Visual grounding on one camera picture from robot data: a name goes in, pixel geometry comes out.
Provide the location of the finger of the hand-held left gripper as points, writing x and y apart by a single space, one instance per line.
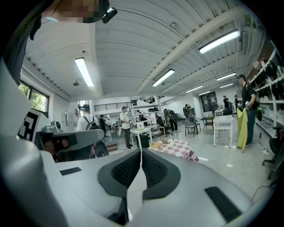
91 134

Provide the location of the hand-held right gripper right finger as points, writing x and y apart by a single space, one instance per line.
188 188

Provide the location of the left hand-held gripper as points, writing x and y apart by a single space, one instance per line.
13 106

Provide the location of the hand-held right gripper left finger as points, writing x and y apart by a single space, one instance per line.
77 188

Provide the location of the white cup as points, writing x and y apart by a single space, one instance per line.
172 142

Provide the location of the person's left hand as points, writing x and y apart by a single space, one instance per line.
60 145

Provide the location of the window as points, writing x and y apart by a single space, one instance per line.
35 97

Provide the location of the wooden step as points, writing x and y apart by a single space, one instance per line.
111 147

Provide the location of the red white checkered tablecloth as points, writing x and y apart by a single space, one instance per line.
182 150

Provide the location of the white table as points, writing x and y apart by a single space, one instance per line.
142 131
223 122

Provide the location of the black box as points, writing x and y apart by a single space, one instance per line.
143 141

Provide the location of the round wooden bowl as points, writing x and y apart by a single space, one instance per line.
164 141

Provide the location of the rectangular wooden tray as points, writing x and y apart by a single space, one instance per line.
155 145

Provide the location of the metal storage rack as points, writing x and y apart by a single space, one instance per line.
146 113

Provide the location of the grey chair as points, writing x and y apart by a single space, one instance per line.
192 126

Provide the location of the person's black shirt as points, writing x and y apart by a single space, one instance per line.
17 44

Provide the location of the ceiling strip light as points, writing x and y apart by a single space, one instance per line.
84 72
163 77
226 76
219 41
194 88

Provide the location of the yellow-green cloth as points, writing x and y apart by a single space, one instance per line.
242 130

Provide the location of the black office chair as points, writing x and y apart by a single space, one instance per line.
275 146

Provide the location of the person's head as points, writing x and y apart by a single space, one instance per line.
73 9

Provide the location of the white shelving unit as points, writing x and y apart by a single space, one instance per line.
270 106

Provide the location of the black head-worn camera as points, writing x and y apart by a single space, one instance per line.
109 14

